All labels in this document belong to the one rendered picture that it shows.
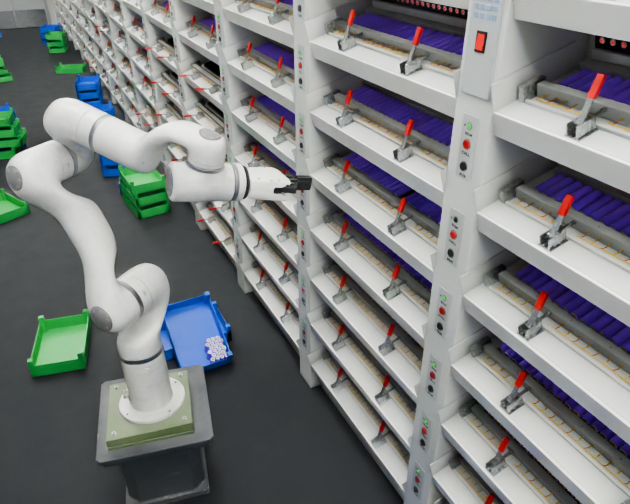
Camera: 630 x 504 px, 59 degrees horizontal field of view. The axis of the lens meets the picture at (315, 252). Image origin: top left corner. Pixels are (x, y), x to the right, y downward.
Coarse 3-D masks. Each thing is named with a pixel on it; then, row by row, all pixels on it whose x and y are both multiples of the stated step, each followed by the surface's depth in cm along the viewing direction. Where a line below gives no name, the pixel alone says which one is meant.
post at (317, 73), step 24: (312, 0) 144; (336, 0) 147; (312, 72) 153; (336, 72) 157; (312, 144) 164; (312, 192) 172; (312, 240) 181; (312, 264) 185; (312, 288) 190; (312, 336) 201; (312, 384) 213
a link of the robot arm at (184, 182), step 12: (168, 168) 117; (180, 168) 114; (192, 168) 115; (228, 168) 120; (168, 180) 117; (180, 180) 114; (192, 180) 115; (204, 180) 116; (216, 180) 117; (228, 180) 119; (168, 192) 117; (180, 192) 115; (192, 192) 116; (204, 192) 117; (216, 192) 118; (228, 192) 120
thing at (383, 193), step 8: (336, 160) 165; (352, 168) 159; (352, 176) 159; (360, 176) 155; (360, 184) 155; (368, 184) 152; (376, 184) 150; (376, 192) 149; (384, 192) 146; (392, 200) 143; (400, 200) 142; (392, 208) 142; (408, 208) 138; (416, 216) 135; (424, 216) 134; (424, 224) 133; (432, 224) 131; (432, 232) 131; (432, 240) 129
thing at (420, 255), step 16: (336, 144) 167; (320, 160) 167; (320, 176) 165; (336, 176) 163; (336, 192) 157; (352, 192) 154; (368, 192) 152; (352, 208) 149; (368, 208) 147; (368, 224) 144; (384, 224) 140; (416, 224) 136; (384, 240) 139; (400, 240) 133; (416, 240) 132; (400, 256) 135; (416, 256) 127; (432, 256) 120; (432, 272) 123
